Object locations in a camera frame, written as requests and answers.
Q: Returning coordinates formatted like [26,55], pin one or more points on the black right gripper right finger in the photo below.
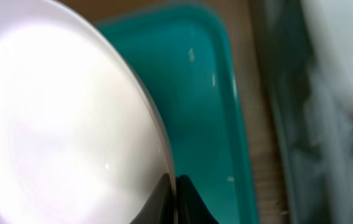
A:
[191,208]

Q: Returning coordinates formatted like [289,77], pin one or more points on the large white plate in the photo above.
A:
[81,140]

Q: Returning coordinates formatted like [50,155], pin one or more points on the grey dishwasher rack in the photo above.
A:
[314,127]

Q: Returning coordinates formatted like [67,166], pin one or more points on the teal serving tray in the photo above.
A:
[181,53]

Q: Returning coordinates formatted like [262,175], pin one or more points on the small white bowl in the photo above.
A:
[330,27]

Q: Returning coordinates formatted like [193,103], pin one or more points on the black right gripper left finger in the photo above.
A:
[159,207]

